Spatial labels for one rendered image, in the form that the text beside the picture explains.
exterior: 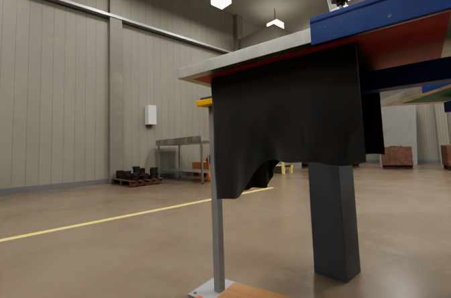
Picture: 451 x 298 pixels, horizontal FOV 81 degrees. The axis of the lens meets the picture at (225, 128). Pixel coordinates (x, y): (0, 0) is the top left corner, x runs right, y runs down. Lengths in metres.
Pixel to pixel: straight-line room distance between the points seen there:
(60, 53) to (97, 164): 2.67
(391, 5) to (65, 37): 7.05
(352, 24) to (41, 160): 6.52
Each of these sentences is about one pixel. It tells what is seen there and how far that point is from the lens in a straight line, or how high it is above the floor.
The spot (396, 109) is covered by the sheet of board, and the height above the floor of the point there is 2.02.
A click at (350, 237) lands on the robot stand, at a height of 0.20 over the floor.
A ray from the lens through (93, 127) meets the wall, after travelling 7.02.
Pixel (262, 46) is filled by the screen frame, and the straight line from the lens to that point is 0.78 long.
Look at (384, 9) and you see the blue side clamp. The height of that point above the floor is 0.97.
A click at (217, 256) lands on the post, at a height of 0.18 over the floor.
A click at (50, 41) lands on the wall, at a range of 7.26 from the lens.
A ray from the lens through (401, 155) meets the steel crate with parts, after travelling 8.83.
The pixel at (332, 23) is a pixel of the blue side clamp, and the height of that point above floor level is 0.98.
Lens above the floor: 0.69
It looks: 5 degrees up
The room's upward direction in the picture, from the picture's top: 2 degrees counter-clockwise
